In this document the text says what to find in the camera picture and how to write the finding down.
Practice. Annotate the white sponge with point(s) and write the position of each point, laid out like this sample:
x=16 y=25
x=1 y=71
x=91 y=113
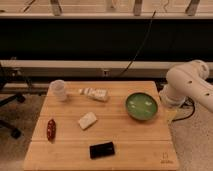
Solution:
x=87 y=120

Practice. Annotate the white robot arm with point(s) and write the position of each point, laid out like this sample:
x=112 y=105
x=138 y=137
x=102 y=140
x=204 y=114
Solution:
x=188 y=80

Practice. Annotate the green ceramic bowl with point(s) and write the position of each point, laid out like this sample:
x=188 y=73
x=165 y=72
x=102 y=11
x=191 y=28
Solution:
x=141 y=106

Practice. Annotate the white lying bottle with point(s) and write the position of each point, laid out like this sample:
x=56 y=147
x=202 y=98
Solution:
x=95 y=94

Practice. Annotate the clear plastic cup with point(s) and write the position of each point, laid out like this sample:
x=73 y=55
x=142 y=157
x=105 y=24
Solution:
x=58 y=89

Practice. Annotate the black rectangular block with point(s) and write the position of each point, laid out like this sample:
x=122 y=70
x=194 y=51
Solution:
x=101 y=150

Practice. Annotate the wooden board table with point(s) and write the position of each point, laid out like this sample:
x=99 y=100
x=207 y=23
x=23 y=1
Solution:
x=139 y=146

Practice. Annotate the red sausage toy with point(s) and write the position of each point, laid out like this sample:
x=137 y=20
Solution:
x=51 y=130

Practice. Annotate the black office chair base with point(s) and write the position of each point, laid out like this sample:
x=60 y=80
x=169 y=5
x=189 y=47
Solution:
x=14 y=132

